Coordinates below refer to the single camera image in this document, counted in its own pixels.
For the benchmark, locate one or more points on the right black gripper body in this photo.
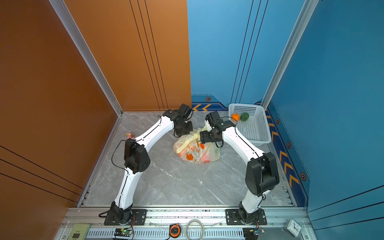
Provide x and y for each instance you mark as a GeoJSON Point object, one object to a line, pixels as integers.
{"type": "Point", "coordinates": [208, 136]}

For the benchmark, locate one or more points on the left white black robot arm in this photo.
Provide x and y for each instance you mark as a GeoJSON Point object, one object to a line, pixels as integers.
{"type": "Point", "coordinates": [137, 159]}

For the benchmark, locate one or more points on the printed translucent plastic bag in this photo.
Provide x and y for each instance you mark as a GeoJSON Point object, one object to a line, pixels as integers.
{"type": "Point", "coordinates": [190, 148]}

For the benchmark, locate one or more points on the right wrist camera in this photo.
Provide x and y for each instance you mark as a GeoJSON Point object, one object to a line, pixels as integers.
{"type": "Point", "coordinates": [213, 118]}

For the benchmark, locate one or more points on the right circuit board module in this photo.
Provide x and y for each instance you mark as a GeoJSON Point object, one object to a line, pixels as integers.
{"type": "Point", "coordinates": [252, 233]}

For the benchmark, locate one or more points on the green fruit in basket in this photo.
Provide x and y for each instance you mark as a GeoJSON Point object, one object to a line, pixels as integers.
{"type": "Point", "coordinates": [244, 117]}

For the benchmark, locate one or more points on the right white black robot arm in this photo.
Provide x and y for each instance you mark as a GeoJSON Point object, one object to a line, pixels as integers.
{"type": "Point", "coordinates": [262, 173]}

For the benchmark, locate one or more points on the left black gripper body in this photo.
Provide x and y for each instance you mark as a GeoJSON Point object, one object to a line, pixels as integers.
{"type": "Point", "coordinates": [185, 129]}

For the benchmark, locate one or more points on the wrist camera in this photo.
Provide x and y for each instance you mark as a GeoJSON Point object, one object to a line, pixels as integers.
{"type": "Point", "coordinates": [185, 112]}
{"type": "Point", "coordinates": [213, 118]}

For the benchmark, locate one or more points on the orange black tape measure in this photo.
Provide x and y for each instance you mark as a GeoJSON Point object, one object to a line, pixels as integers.
{"type": "Point", "coordinates": [174, 231]}

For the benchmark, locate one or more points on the small pink toy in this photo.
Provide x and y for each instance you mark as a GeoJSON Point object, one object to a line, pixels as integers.
{"type": "Point", "coordinates": [130, 135]}

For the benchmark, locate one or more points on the orange fruit in basket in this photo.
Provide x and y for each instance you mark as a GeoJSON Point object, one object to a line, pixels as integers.
{"type": "Point", "coordinates": [235, 117]}

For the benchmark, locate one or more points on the white plastic basket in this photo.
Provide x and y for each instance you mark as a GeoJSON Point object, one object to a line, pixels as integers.
{"type": "Point", "coordinates": [256, 127]}

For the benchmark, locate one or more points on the left green circuit board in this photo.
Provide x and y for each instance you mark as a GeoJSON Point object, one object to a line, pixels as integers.
{"type": "Point", "coordinates": [123, 234]}

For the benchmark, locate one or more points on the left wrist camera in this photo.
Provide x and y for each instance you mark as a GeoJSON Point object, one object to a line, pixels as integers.
{"type": "Point", "coordinates": [185, 112]}

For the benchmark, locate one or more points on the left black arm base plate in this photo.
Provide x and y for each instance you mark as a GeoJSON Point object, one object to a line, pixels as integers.
{"type": "Point", "coordinates": [135, 217]}

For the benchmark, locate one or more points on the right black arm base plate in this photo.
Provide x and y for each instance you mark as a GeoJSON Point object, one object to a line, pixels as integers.
{"type": "Point", "coordinates": [241, 217]}

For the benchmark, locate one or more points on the white desk clock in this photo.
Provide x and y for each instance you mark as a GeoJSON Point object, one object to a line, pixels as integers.
{"type": "Point", "coordinates": [293, 227]}

